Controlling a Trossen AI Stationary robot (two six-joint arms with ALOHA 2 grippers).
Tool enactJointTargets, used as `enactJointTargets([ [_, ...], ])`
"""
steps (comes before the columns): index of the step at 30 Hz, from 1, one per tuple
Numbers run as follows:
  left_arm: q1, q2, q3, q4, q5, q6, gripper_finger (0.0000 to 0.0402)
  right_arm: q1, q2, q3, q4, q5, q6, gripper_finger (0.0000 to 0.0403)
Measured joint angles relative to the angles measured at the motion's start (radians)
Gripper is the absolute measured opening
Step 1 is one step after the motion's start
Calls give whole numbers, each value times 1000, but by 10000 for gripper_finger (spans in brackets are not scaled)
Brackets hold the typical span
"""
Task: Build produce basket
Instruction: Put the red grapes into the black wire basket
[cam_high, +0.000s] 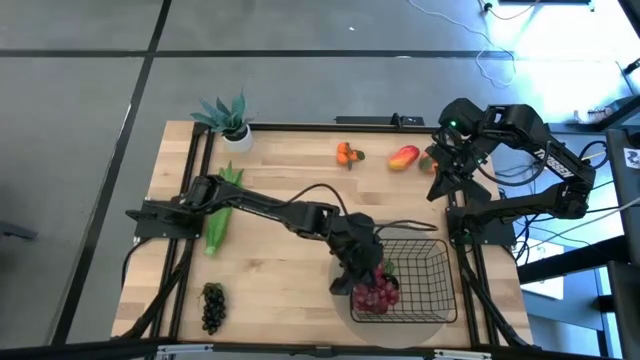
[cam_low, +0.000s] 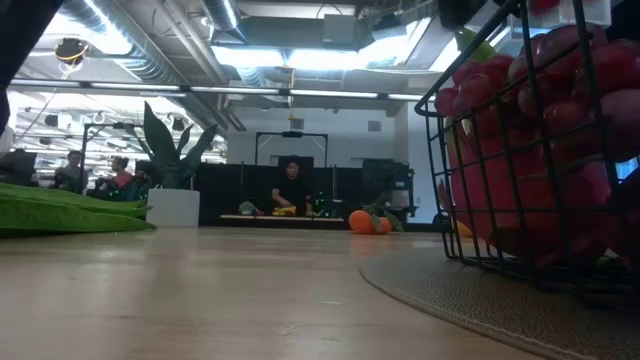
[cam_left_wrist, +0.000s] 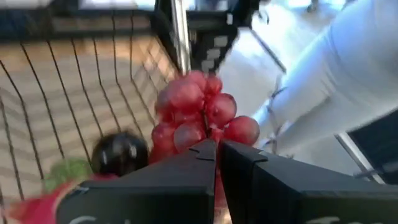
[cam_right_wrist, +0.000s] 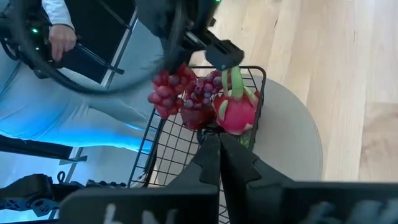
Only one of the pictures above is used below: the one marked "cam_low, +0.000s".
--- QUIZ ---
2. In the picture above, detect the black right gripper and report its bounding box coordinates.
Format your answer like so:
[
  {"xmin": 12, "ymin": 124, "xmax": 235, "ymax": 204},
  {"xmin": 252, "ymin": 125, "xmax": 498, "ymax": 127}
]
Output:
[{"xmin": 438, "ymin": 0, "xmax": 501, "ymax": 30}]

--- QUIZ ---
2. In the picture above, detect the purple-red grape bunch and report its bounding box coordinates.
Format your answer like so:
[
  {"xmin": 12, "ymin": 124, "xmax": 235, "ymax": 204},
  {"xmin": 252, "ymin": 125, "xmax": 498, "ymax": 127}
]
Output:
[{"xmin": 507, "ymin": 0, "xmax": 640, "ymax": 164}]

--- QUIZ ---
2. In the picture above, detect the pink dragon fruit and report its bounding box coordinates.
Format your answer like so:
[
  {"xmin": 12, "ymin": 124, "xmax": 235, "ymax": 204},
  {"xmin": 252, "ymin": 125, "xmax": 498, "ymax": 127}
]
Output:
[{"xmin": 437, "ymin": 27, "xmax": 619, "ymax": 269}]

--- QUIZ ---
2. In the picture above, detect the orange tangerine cluster with leaves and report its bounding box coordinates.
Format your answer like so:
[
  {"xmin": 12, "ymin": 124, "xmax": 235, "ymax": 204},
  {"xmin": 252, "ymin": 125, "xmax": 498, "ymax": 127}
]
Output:
[{"xmin": 348, "ymin": 199, "xmax": 405, "ymax": 236}]

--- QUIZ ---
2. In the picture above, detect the grey ceiling unit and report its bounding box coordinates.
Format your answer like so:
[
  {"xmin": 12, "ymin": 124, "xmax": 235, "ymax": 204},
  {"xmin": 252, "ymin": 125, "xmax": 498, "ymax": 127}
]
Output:
[{"xmin": 322, "ymin": 13, "xmax": 362, "ymax": 47}]

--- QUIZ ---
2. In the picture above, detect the long ceiling light strip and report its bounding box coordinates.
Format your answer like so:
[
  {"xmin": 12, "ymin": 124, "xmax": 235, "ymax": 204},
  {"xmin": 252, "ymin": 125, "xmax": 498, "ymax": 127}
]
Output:
[{"xmin": 7, "ymin": 78, "xmax": 432, "ymax": 103}]

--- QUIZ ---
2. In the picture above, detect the person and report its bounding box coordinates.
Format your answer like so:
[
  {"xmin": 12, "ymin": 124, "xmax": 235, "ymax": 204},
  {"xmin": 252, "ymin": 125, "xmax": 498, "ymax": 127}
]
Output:
[
  {"xmin": 53, "ymin": 149, "xmax": 90, "ymax": 195},
  {"xmin": 94, "ymin": 155, "xmax": 135, "ymax": 201},
  {"xmin": 270, "ymin": 157, "xmax": 315, "ymax": 217}
]

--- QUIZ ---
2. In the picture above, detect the background work table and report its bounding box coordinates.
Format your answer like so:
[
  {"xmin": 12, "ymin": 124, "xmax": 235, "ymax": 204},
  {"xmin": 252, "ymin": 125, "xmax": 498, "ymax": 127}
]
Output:
[{"xmin": 219, "ymin": 213, "xmax": 347, "ymax": 223}]

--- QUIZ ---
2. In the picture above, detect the round grey placemat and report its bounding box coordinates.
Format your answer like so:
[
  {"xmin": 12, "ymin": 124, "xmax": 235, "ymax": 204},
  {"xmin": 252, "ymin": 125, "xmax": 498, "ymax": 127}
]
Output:
[{"xmin": 358, "ymin": 244, "xmax": 640, "ymax": 360}]

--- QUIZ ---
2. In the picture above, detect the black room partition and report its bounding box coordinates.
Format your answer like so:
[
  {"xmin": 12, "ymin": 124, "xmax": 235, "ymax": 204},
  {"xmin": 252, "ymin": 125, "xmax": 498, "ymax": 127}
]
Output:
[{"xmin": 194, "ymin": 158, "xmax": 416, "ymax": 227}]

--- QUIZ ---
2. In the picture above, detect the green plant in white pot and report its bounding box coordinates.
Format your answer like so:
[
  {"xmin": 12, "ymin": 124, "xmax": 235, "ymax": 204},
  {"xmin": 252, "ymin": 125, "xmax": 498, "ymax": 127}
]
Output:
[{"xmin": 122, "ymin": 101, "xmax": 220, "ymax": 229}]

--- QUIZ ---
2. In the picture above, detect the round black ceiling device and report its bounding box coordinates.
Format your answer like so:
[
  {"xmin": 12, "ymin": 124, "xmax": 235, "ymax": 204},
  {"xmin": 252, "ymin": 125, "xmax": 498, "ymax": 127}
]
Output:
[{"xmin": 53, "ymin": 37, "xmax": 92, "ymax": 65}]

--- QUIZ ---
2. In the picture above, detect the green leafy vegetable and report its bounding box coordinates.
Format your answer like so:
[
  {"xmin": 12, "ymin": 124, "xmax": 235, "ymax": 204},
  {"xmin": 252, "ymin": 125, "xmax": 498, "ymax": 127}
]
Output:
[{"xmin": 0, "ymin": 181, "xmax": 157, "ymax": 239}]

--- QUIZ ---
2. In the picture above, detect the dark monitor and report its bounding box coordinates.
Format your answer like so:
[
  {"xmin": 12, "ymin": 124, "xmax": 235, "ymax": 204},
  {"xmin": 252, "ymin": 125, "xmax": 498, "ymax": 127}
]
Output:
[{"xmin": 0, "ymin": 148, "xmax": 39, "ymax": 187}]

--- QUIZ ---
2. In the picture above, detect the black wire basket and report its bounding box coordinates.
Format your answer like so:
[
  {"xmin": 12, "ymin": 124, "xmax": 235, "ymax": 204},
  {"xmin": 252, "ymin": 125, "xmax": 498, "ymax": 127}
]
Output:
[{"xmin": 413, "ymin": 0, "xmax": 640, "ymax": 301}]

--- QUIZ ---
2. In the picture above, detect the black stand frame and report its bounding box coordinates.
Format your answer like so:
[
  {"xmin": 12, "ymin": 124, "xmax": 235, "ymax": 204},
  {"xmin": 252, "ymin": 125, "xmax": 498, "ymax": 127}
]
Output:
[{"xmin": 254, "ymin": 130, "xmax": 330, "ymax": 167}]

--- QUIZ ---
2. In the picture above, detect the silver ventilation duct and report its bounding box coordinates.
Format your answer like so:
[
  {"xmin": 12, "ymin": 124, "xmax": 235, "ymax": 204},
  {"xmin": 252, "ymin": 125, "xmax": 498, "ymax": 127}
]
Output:
[{"xmin": 201, "ymin": 0, "xmax": 247, "ymax": 45}]

